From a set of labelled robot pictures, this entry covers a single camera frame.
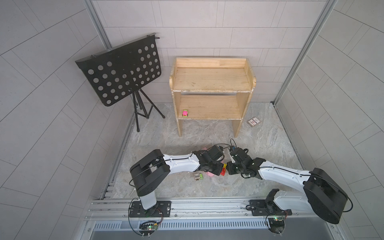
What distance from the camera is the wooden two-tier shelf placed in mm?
693

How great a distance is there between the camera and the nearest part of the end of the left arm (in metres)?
0.64

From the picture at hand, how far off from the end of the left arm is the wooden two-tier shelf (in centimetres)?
22
